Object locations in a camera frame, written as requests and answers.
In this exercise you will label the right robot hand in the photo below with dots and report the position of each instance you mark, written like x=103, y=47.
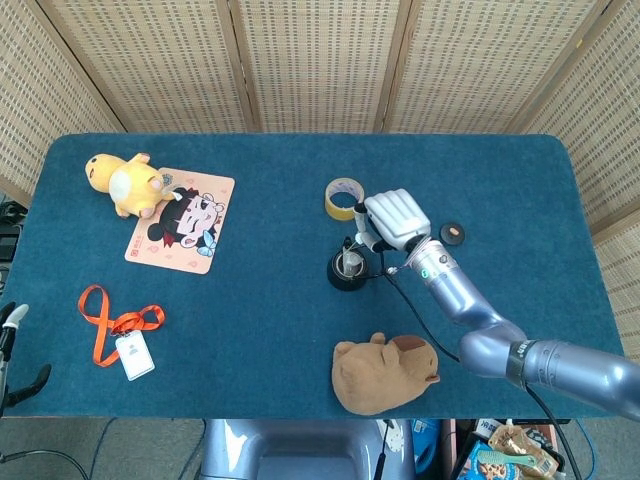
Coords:
x=397, y=217

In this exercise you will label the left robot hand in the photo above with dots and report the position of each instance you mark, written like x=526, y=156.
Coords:
x=15, y=317

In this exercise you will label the black cast iron teapot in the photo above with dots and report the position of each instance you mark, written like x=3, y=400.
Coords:
x=340, y=283

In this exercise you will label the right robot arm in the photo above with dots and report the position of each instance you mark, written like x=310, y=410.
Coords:
x=480, y=320

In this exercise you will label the small black round lid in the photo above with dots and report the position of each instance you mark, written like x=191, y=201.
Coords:
x=452, y=236

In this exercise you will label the yellow packing tape roll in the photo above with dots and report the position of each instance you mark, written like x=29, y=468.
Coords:
x=332, y=211

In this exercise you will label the dark equipment pile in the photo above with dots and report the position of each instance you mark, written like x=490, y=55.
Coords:
x=7, y=245

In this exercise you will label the white id badge card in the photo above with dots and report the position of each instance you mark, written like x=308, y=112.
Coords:
x=135, y=355

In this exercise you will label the brown capybara plush toy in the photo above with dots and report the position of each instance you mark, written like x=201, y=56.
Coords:
x=380, y=380

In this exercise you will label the woven wooden folding screen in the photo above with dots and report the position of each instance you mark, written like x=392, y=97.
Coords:
x=320, y=65

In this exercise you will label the blue felt table cover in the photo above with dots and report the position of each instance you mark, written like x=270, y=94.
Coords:
x=260, y=320

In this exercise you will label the yellow plush toy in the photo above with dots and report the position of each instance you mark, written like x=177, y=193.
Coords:
x=130, y=185

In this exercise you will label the cartoon girl mouse pad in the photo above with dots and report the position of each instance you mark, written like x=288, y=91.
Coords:
x=200, y=250

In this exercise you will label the blue box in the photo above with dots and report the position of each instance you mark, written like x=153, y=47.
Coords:
x=425, y=440

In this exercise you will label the grey robot torso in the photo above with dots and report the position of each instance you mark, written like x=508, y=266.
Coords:
x=300, y=450

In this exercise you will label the teal comb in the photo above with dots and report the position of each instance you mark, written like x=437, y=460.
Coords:
x=495, y=457

